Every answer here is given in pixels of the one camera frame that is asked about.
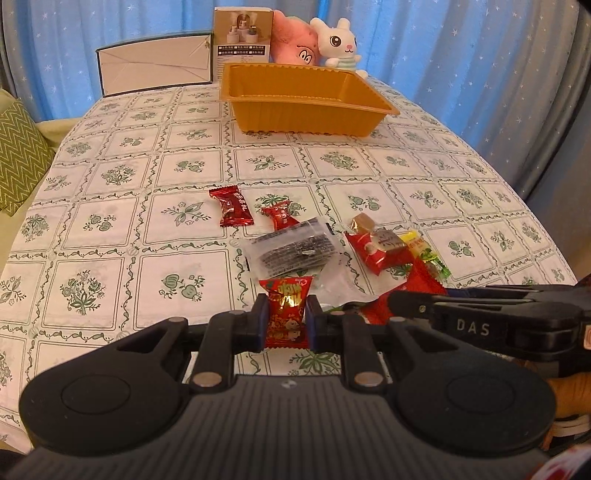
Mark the pink star plush toy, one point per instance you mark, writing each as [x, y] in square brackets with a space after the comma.
[293, 41]

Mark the red gold candy packet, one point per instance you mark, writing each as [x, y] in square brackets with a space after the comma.
[286, 327]

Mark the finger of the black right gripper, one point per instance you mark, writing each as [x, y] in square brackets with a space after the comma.
[492, 291]
[417, 305]

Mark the brown humidifier product box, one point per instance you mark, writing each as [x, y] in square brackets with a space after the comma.
[241, 35]

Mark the white green cardboard box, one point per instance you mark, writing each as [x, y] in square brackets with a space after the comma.
[152, 63]

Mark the dark red candy wrapper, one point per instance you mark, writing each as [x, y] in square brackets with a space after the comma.
[234, 209]

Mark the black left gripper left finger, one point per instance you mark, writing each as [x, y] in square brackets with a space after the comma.
[226, 335]

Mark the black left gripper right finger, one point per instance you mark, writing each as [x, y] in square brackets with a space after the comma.
[356, 342]

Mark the blue star curtain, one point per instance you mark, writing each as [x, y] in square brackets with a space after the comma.
[504, 75]

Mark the large red snack packet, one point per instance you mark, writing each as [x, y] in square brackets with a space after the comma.
[419, 280]

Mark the green floral tablecloth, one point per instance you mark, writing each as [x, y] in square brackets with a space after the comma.
[123, 233]

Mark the white bunny plush toy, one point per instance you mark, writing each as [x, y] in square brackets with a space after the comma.
[337, 45]

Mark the orange plastic tray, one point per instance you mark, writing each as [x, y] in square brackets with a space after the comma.
[281, 98]

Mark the red candy with gold label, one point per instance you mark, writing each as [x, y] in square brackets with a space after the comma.
[380, 249]

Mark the green zigzag cushion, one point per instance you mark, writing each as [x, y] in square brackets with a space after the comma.
[25, 157]

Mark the clear black seaweed snack packet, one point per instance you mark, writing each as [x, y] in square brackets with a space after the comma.
[310, 248]

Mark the small red candy wrapper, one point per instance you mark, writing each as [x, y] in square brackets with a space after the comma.
[279, 214]

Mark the right hand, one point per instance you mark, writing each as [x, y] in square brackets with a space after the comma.
[572, 417]

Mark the yellow green candy wrapper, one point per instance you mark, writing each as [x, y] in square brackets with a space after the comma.
[422, 249]

